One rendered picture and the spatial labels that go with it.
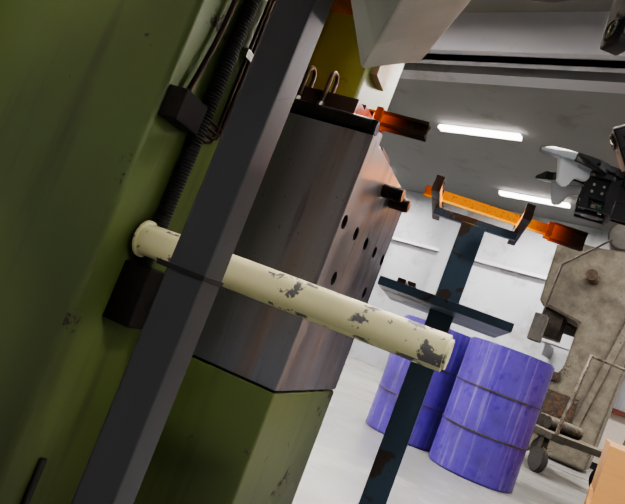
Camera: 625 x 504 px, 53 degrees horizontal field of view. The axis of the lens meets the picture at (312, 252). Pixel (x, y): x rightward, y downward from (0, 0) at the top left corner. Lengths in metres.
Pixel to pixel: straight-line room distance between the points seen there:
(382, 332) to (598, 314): 7.27
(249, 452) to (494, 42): 5.47
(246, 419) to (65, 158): 0.48
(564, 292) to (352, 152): 7.08
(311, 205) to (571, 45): 5.00
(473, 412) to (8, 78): 3.45
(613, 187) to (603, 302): 6.86
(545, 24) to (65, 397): 5.59
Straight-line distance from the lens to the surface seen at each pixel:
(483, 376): 4.04
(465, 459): 4.05
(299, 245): 1.03
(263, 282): 0.79
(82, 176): 0.89
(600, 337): 7.93
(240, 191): 0.59
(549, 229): 1.61
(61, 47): 0.99
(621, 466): 3.89
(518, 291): 12.21
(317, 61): 1.59
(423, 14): 0.70
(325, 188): 1.04
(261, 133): 0.60
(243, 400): 1.04
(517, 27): 6.20
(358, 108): 1.13
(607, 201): 1.14
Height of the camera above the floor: 0.61
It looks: 5 degrees up
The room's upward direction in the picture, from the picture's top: 21 degrees clockwise
